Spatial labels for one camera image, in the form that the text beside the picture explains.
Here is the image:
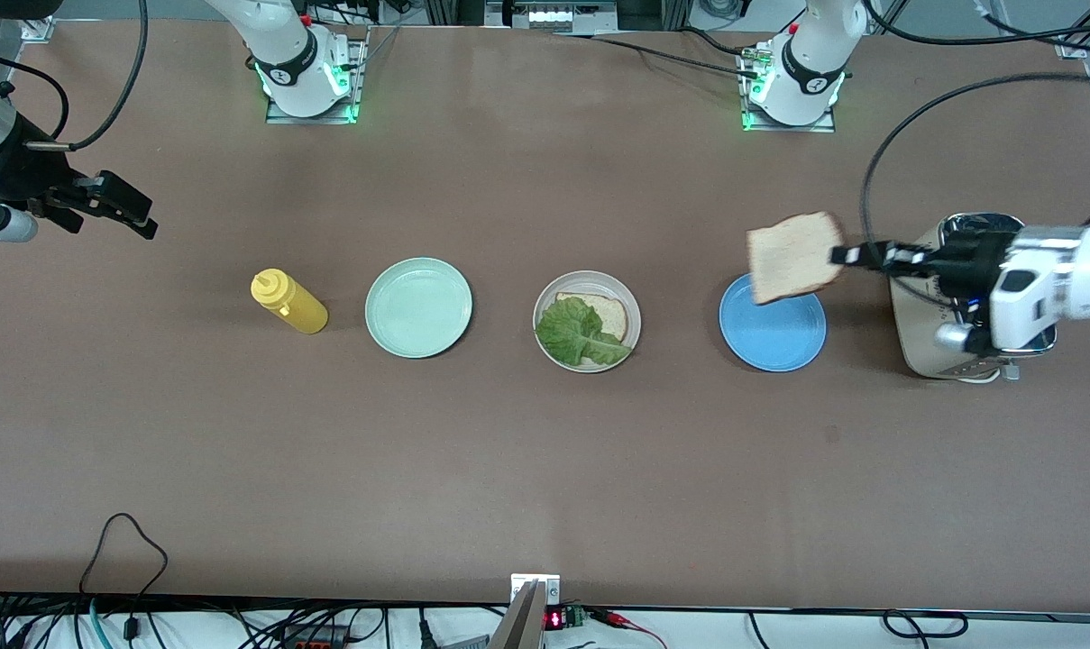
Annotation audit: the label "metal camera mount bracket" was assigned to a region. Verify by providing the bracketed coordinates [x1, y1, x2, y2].
[488, 573, 562, 649]

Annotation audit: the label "beige plate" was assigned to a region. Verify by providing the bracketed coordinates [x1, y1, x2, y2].
[533, 270, 642, 374]

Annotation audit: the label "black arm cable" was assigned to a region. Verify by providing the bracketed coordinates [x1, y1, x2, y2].
[860, 72, 1090, 312]
[0, 0, 149, 152]

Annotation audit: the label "green lettuce leaf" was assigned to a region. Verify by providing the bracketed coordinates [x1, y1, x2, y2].
[535, 296, 633, 368]

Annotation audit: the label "black cable on table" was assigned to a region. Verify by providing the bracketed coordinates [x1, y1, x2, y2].
[554, 25, 762, 82]

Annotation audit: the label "pale green plate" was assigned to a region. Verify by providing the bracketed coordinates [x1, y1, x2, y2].
[365, 258, 473, 360]

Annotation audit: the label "black coiled cable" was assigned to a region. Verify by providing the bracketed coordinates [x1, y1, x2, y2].
[883, 610, 969, 639]

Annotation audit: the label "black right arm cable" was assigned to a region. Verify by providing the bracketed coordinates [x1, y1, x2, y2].
[0, 0, 149, 152]

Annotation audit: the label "bread slice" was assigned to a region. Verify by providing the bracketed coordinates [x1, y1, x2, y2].
[555, 291, 629, 342]
[747, 212, 845, 306]

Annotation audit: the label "red and black clip leads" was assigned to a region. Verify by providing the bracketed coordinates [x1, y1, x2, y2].
[588, 608, 667, 649]

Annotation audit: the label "lit control box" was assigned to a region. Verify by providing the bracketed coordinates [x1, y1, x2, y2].
[486, 0, 618, 32]

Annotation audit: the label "thin black looped cable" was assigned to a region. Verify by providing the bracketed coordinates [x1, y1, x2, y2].
[78, 512, 169, 643]

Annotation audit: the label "yellow squeeze bottle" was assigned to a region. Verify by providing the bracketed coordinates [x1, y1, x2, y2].
[251, 269, 330, 335]

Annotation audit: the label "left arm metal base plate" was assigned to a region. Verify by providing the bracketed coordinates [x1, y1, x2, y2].
[741, 45, 838, 134]

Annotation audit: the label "beige chrome toaster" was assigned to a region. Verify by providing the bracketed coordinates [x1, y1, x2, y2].
[889, 212, 1058, 384]

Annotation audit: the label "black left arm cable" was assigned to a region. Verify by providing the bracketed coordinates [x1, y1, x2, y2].
[860, 72, 1090, 312]

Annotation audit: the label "blue plate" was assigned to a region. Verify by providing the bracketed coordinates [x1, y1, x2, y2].
[719, 273, 828, 373]

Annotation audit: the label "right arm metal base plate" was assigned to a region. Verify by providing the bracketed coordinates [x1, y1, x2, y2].
[265, 36, 370, 125]

